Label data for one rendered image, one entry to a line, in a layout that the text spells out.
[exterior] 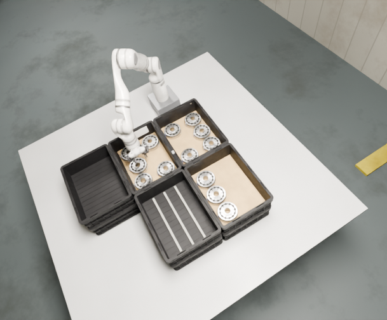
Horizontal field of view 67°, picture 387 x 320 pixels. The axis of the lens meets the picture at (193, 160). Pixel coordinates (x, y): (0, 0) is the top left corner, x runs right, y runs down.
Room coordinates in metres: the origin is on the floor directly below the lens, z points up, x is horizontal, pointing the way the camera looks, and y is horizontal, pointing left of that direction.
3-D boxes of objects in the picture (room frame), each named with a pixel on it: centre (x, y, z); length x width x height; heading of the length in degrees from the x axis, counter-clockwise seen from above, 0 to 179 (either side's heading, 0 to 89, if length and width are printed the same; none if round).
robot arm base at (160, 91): (1.46, 0.10, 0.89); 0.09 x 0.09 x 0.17; 26
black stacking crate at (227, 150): (0.65, -0.14, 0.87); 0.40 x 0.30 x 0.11; 17
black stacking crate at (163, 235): (0.56, 0.15, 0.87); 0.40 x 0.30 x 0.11; 17
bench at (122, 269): (0.91, 0.18, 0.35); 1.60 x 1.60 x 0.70; 19
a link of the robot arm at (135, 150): (0.92, 0.28, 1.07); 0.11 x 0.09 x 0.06; 17
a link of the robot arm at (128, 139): (0.94, 0.30, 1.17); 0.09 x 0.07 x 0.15; 70
